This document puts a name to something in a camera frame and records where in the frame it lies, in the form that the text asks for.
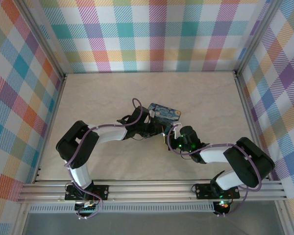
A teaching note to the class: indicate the starry night tin box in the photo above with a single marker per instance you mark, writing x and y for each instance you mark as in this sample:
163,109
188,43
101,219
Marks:
165,113

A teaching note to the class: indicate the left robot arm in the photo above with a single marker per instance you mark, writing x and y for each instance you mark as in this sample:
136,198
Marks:
73,147

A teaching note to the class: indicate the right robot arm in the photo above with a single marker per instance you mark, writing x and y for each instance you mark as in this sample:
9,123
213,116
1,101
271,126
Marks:
247,159

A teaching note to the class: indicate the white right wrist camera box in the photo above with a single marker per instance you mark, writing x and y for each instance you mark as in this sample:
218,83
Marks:
177,128

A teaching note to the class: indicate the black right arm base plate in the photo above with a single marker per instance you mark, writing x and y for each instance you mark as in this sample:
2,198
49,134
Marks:
203,191

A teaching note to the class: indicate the aluminium mounting rail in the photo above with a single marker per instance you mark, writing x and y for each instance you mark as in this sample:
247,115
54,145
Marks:
149,189

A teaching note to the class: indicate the aluminium side rail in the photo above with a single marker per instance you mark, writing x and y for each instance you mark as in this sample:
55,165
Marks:
56,107
245,102

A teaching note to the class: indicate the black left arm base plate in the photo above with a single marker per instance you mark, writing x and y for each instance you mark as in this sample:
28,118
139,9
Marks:
100,192

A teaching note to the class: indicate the aluminium frame leg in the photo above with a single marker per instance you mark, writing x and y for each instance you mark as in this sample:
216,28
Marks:
20,220
285,218

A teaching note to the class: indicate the aluminium frame post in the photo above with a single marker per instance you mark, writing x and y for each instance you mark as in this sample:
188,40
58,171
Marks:
41,36
257,31

